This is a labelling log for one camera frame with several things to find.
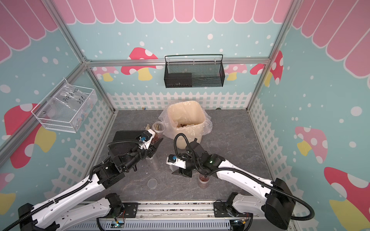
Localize clear tea jar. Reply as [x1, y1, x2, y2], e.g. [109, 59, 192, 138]
[146, 156, 160, 171]
[151, 121, 165, 144]
[198, 175, 211, 189]

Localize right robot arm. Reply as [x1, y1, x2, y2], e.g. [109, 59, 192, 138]
[167, 133, 315, 230]

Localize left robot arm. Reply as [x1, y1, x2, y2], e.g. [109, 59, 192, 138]
[5, 135, 162, 231]

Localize black plastic tool case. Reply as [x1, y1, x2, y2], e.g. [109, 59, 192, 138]
[107, 130, 144, 157]

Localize beige trash bin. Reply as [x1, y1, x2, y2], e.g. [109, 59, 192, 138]
[167, 100, 206, 150]

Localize clear plastic bin liner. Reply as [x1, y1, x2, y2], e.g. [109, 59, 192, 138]
[157, 100, 213, 140]

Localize black box in basket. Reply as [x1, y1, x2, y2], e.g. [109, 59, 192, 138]
[164, 73, 192, 88]

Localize clear plastic bag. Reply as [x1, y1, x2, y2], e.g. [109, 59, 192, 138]
[43, 79, 98, 132]

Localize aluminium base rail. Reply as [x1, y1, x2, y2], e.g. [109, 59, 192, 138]
[54, 200, 295, 223]

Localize black wire mesh basket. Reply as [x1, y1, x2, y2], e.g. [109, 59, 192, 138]
[164, 54, 225, 88]

